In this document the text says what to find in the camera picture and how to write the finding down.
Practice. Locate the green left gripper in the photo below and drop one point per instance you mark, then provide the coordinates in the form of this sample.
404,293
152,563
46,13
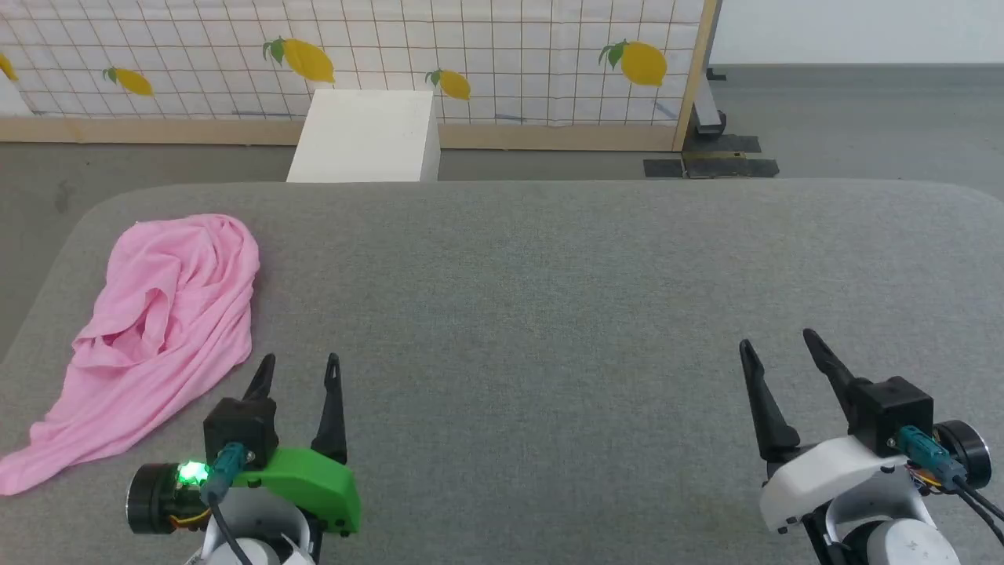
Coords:
314,482

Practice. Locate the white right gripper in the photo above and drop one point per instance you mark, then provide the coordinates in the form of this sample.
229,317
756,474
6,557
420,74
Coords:
831,475

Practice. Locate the pink garment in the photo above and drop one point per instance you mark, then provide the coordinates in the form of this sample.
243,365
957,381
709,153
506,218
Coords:
165,314

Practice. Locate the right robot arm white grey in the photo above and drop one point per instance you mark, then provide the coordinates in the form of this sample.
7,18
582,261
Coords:
902,545

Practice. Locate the short black floor tape patch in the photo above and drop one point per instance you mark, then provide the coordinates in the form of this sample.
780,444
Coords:
725,144

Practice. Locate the long black floor tape strip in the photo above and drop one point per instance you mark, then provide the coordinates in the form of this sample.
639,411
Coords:
667,168

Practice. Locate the grey metal screen foot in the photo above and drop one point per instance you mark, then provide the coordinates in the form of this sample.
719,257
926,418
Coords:
708,118

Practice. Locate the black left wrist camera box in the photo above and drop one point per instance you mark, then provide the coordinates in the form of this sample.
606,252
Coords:
239,428

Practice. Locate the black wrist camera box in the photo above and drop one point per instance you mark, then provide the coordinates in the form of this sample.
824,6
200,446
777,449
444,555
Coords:
239,428
894,408

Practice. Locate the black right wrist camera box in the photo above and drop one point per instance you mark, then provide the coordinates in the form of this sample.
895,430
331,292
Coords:
894,408

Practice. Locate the white box pedestal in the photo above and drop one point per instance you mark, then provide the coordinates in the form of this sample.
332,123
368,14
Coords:
369,137

